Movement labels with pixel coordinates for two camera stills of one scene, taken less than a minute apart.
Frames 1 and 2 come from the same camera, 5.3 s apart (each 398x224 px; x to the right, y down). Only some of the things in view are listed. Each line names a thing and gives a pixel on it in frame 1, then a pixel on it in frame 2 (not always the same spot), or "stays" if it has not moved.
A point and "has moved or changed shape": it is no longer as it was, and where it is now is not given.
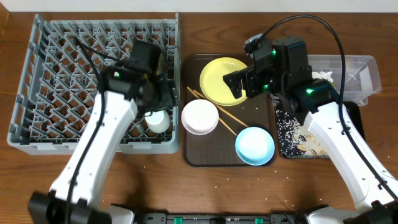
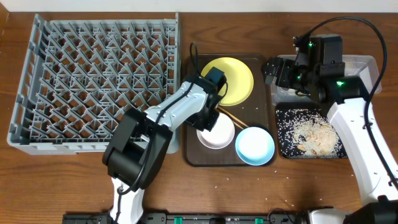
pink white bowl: [199, 117] has moved or changed shape
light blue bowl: [255, 145] stays
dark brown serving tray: [217, 148] stays
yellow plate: [215, 87] stays
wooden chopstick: [221, 107] stays
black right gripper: [250, 78] -> [268, 76]
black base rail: [209, 218] stays
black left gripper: [168, 94] -> [202, 121]
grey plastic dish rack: [57, 88] stays
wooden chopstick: [219, 118] -> [237, 124]
